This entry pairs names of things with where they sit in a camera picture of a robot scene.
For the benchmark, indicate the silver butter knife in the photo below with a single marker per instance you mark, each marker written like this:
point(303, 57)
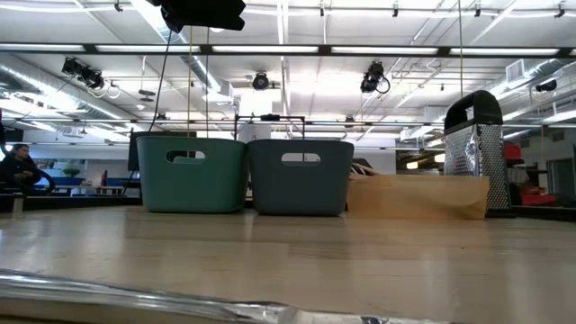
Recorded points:
point(135, 297)

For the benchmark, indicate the black ceiling spotlight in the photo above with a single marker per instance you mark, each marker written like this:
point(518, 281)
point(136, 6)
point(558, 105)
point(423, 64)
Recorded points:
point(83, 72)
point(546, 85)
point(372, 76)
point(260, 81)

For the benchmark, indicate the black monitor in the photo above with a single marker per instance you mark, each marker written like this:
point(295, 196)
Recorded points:
point(132, 153)

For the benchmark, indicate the green plastic bin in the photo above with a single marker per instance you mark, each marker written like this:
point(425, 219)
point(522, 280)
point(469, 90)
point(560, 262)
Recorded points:
point(193, 189)

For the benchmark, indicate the dark teal plastic bin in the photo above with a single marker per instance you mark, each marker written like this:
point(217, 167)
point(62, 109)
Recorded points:
point(300, 189)

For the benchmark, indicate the green potted plant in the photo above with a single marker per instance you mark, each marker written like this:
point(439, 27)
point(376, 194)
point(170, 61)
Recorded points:
point(71, 171)

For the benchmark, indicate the long wooden background table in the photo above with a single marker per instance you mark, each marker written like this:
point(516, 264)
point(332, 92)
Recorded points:
point(85, 186)

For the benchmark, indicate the person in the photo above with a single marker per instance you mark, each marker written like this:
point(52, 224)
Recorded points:
point(18, 166)

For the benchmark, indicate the shelf with red bins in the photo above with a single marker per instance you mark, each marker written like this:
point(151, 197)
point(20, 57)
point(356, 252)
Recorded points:
point(535, 195)

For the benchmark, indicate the silver ventilation duct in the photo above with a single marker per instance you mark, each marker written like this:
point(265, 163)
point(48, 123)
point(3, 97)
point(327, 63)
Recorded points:
point(45, 90)
point(531, 72)

